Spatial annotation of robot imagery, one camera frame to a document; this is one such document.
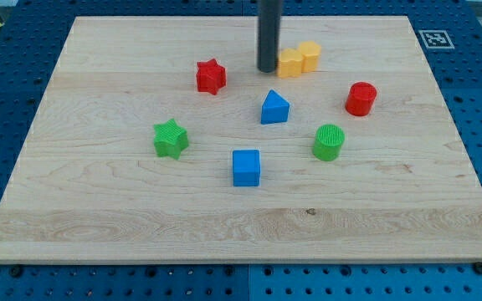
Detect yellow hexagon block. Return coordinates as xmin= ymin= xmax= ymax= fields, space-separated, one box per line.
xmin=297 ymin=40 xmax=321 ymax=73

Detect yellow heart block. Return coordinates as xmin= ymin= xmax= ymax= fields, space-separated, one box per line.
xmin=276 ymin=48 xmax=304 ymax=78

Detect green cylinder block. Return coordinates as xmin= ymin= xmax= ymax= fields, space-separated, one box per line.
xmin=312 ymin=124 xmax=346 ymax=161

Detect green star block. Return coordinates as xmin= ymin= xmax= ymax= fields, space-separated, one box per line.
xmin=153 ymin=119 xmax=189 ymax=160

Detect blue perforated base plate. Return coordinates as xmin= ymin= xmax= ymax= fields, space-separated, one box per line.
xmin=0 ymin=1 xmax=482 ymax=300

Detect red star block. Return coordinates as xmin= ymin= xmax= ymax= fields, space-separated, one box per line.
xmin=196 ymin=59 xmax=227 ymax=95

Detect blue triangle block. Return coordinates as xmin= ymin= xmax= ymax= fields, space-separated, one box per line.
xmin=260 ymin=89 xmax=290 ymax=125

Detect white fiducial marker tag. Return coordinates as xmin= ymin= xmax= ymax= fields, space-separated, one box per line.
xmin=419 ymin=29 xmax=454 ymax=49

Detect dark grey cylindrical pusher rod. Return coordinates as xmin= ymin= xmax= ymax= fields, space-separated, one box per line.
xmin=257 ymin=0 xmax=283 ymax=73

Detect light wooden board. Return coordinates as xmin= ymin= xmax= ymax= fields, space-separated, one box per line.
xmin=0 ymin=16 xmax=482 ymax=265

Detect blue cube block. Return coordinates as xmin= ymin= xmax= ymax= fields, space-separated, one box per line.
xmin=233 ymin=150 xmax=261 ymax=186

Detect red cylinder block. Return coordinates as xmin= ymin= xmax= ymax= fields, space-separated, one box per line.
xmin=345 ymin=82 xmax=377 ymax=116

